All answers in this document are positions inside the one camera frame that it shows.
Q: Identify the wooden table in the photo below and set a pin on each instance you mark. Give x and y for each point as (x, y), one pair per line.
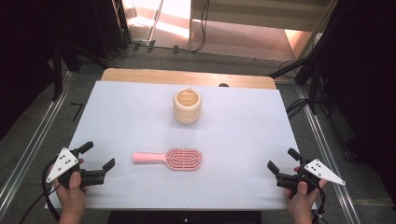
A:
(149, 76)

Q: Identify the black table base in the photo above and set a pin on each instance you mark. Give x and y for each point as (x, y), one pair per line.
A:
(186, 217)

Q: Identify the person's right hand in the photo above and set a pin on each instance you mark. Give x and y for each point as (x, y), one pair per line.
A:
(301, 203)

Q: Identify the beige ribbed cup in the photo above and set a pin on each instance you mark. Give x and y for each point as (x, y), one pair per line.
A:
(186, 113)

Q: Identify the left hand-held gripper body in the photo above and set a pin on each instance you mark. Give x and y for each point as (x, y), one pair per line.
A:
(67, 161)

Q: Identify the pink hairbrush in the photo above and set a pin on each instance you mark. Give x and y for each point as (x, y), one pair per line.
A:
(183, 159)

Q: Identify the metal floor rail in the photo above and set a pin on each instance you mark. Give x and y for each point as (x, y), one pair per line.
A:
(323, 149)
(34, 133)

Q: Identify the white board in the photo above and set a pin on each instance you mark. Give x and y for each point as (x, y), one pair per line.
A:
(236, 140)

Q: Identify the person's left hand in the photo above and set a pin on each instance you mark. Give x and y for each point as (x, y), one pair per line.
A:
(72, 199)

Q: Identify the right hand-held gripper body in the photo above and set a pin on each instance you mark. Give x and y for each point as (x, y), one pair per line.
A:
(320, 171)

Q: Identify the silver metal ladder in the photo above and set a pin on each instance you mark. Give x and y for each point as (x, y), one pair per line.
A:
(155, 21)

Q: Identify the black metal stand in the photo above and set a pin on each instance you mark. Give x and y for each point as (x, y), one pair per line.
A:
(57, 74)
(313, 77)

